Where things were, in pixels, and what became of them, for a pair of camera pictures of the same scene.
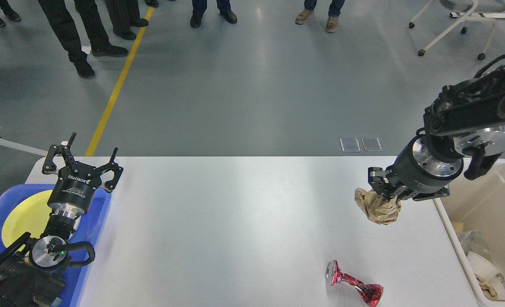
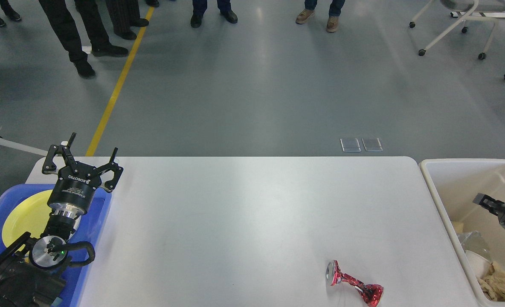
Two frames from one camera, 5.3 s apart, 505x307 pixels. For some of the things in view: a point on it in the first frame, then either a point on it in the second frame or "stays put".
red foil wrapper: (372, 293) stays put
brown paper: (381, 209) -> (500, 285)
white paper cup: (484, 269) stays put
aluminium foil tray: (473, 241) stays put
